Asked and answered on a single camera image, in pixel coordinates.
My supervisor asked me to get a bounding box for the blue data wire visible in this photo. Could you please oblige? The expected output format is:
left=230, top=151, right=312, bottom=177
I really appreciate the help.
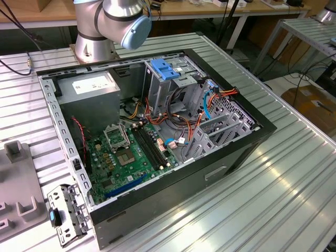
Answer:
left=202, top=80, right=220, bottom=122

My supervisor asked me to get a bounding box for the orange red disk power wire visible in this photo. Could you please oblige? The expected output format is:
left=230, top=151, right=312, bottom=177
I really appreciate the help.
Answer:
left=187, top=87, right=238, bottom=144

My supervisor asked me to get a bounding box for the grey metal disk bay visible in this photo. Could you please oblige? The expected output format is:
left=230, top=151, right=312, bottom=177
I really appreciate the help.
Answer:
left=182, top=78, right=262, bottom=163

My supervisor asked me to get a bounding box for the black RAM slot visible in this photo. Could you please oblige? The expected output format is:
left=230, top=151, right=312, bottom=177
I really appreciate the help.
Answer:
left=139, top=124, right=166, bottom=168
left=132, top=127, right=160, bottom=171
left=135, top=125, right=163, bottom=170
left=142, top=123, right=170, bottom=166

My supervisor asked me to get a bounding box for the grey optical drive cage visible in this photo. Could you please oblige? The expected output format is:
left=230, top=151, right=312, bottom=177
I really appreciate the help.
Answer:
left=143, top=54, right=208, bottom=118

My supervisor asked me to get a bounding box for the CPU socket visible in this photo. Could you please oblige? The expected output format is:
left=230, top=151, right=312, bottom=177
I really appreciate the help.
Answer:
left=115, top=148, right=137, bottom=169

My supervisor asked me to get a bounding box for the blue plastic drive latch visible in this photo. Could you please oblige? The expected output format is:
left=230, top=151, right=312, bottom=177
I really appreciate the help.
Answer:
left=151, top=58, right=181, bottom=81

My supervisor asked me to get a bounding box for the green motherboard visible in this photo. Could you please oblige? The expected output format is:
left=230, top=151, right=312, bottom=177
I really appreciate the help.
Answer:
left=85, top=122, right=182, bottom=207

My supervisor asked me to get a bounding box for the metal socket cover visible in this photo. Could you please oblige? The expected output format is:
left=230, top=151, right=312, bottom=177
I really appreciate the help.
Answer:
left=103, top=125, right=131, bottom=153

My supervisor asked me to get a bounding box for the black PC case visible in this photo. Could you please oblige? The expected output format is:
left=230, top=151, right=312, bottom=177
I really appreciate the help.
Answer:
left=35, top=48, right=278, bottom=250

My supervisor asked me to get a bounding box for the blue expansion slot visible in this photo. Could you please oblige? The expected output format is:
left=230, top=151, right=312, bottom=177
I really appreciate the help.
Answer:
left=104, top=174, right=148, bottom=200

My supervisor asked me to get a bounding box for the grey power supply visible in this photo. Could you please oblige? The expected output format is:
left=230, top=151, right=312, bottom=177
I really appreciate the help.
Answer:
left=54, top=70, right=122, bottom=134

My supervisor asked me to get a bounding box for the black case fan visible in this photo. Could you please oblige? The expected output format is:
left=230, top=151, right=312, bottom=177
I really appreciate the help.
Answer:
left=70, top=115, right=93, bottom=174

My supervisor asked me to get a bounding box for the wooden desk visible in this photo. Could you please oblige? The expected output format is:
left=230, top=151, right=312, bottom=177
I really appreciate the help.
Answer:
left=0, top=0, right=313, bottom=52

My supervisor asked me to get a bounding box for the large cardboard box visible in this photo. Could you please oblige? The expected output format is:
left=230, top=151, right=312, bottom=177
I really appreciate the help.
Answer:
left=280, top=83, right=336, bottom=132

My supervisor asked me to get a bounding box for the brown cardboard box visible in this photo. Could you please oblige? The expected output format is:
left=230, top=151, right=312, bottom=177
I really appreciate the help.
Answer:
left=270, top=26, right=312, bottom=66

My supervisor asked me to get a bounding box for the grey parts rack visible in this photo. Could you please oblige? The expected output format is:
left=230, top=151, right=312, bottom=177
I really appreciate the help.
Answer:
left=0, top=140, right=49, bottom=241

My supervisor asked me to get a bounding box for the orange red wire bundle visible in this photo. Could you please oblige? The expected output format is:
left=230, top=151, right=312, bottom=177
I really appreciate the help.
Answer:
left=144, top=97, right=191, bottom=132

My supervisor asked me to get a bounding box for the blue wire with pale plug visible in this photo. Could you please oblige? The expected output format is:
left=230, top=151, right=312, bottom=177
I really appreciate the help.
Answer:
left=164, top=138, right=190, bottom=150

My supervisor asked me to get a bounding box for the black wire bundle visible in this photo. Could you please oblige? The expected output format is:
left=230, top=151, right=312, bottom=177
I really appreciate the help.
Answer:
left=167, top=88, right=190, bottom=124

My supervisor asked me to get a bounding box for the yellow black power wire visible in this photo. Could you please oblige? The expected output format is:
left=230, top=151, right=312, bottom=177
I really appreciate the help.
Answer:
left=122, top=97, right=144, bottom=119

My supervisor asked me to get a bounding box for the red black twisted wire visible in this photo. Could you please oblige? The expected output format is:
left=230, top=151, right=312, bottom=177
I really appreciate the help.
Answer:
left=71, top=117, right=88, bottom=161

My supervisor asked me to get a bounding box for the metal slot bracket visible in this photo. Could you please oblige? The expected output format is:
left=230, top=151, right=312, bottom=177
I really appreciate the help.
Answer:
left=46, top=183, right=92, bottom=247

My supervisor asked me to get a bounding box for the black cable with metal connector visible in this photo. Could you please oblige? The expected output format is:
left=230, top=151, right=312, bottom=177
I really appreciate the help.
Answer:
left=0, top=7, right=44, bottom=77

